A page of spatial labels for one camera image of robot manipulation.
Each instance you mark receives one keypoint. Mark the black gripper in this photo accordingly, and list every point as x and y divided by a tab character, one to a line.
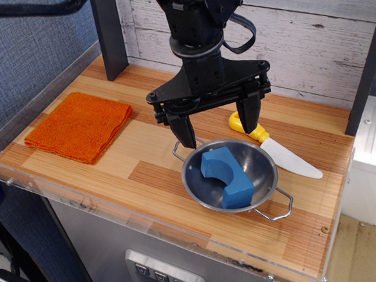
209	83

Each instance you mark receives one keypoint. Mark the orange-red towel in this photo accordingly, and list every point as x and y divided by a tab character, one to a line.
80	128

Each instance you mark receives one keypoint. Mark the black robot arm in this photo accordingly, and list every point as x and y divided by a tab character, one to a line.
197	27

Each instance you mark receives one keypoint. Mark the blue arch-shaped wooden block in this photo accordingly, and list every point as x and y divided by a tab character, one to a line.
221	164

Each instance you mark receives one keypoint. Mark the silver button control panel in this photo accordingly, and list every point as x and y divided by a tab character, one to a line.
143	268

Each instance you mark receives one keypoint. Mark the white appliance at right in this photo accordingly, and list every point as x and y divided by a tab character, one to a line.
359	198

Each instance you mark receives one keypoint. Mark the clear acrylic edge guard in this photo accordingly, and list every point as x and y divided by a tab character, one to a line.
133	197

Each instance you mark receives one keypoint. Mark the silver metal bowl with handles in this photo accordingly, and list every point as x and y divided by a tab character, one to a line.
257	164

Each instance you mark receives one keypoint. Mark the yellow handled white toy knife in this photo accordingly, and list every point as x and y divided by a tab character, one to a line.
282	157

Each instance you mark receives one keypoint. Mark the dark grey left post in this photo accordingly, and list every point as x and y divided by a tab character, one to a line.
110	36

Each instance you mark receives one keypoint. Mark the dark grey post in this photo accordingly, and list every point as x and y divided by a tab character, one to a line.
110	36
363	90

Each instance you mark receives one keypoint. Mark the dark grey right post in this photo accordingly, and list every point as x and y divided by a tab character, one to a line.
363	90

